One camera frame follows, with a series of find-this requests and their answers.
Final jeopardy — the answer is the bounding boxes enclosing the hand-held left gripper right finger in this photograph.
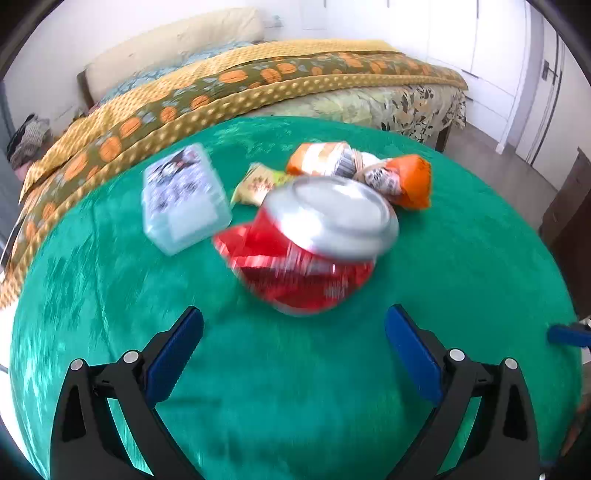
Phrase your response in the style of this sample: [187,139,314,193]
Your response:
[385,304,541,480]

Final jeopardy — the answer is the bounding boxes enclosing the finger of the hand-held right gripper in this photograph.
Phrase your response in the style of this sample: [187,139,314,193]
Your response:
[547,324,591,348]

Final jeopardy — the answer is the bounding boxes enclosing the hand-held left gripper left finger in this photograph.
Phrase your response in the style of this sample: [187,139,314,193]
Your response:
[50,305,205,480]

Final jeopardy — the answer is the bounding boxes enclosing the crushed red soda can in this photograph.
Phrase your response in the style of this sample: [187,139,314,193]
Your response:
[212,175,400,317]

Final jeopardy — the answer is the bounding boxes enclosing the green floral tablecloth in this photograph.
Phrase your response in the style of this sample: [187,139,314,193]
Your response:
[9,115,583,480]

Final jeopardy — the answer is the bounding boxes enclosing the dark wooden cabinet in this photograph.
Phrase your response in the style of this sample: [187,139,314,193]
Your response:
[539,147,591,296]

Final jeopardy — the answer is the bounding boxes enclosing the clear box with printed lid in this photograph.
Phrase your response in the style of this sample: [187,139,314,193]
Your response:
[141,143,233,257]

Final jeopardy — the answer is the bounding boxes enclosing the knotted orange snack packet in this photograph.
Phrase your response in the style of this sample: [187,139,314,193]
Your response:
[285,141,432,210]

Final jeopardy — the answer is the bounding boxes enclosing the yellow and green snack packet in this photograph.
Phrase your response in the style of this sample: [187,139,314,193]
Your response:
[229,162,289,207]

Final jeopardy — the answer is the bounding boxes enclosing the white door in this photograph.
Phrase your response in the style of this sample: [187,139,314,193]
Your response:
[515,18,578,167]

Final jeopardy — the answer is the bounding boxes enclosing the floral bed sheet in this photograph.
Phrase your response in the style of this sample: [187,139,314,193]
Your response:
[249,83,467,144]

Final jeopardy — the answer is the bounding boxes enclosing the pile of clothes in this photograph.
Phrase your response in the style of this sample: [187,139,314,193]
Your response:
[7,115,52,171]

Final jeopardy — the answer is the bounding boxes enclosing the bed with patterned blanket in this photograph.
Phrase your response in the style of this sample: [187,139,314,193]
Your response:
[0,39,469,310]

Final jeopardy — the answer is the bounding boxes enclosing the blue floral pillow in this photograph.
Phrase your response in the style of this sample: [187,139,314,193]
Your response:
[99,41,254,104]

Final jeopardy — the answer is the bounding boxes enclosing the white wardrobe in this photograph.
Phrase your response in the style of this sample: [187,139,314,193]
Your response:
[383,0,532,144]

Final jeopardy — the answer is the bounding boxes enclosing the beige headboard cushion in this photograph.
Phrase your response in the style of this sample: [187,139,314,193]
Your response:
[85,7,265,102]

